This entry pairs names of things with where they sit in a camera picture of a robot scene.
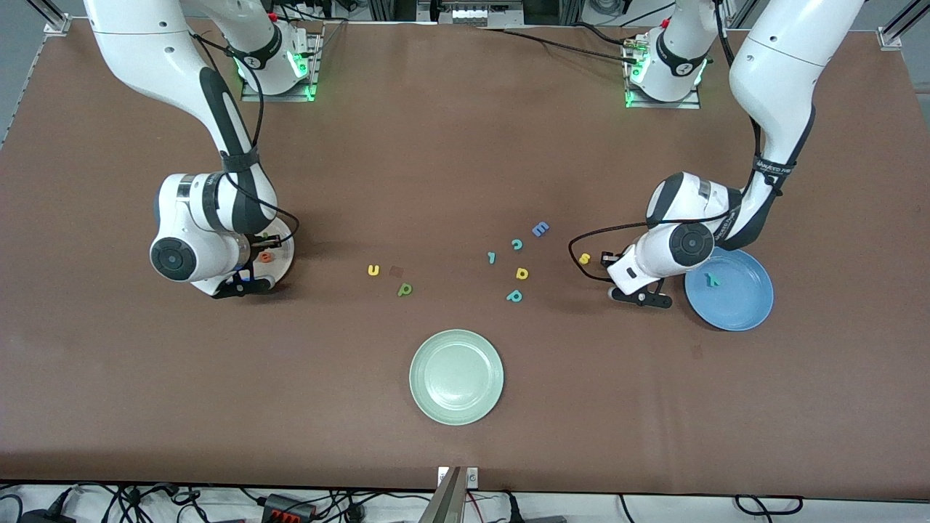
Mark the teal foam letter y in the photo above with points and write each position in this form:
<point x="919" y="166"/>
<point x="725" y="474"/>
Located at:
<point x="713" y="279"/>

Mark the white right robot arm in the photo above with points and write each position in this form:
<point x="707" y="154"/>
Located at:
<point x="145" y="43"/>

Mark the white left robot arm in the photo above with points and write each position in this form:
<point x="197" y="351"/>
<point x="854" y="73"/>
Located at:
<point x="785" y="65"/>

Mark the beige round plate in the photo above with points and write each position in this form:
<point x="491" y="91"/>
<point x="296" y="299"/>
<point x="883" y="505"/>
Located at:
<point x="285" y="256"/>

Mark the blue round plate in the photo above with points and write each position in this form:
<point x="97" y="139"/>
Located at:
<point x="734" y="305"/>

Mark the blue foam letter E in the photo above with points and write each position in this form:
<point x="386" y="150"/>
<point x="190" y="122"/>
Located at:
<point x="540" y="229"/>

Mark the teal foam letter p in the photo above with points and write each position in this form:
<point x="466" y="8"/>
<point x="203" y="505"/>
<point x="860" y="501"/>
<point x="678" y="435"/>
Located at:
<point x="519" y="295"/>

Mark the pale green round plate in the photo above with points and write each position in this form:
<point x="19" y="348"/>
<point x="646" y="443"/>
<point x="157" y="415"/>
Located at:
<point x="456" y="378"/>

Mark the red black power strip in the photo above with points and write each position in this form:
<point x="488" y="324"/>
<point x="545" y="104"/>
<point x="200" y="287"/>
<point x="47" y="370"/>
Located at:
<point x="287" y="508"/>

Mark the black power plug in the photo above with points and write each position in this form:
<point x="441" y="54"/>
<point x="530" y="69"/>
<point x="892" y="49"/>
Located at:
<point x="512" y="508"/>

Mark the aluminium profile bar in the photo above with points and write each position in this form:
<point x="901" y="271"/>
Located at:
<point x="447" y="501"/>

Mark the black power adapter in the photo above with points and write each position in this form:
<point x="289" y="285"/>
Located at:
<point x="43" y="517"/>

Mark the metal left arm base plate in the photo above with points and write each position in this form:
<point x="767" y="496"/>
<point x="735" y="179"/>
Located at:
<point x="661" y="104"/>

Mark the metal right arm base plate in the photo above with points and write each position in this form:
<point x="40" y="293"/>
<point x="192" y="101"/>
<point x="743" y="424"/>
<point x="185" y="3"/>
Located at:
<point x="283" y="98"/>

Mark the white mounting bracket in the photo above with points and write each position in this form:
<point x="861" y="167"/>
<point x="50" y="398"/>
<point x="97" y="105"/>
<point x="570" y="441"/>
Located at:
<point x="472" y="477"/>

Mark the metal corner bracket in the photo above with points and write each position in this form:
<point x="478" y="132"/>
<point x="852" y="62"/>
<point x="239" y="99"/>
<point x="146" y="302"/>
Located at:
<point x="57" y="27"/>
<point x="890" y="38"/>

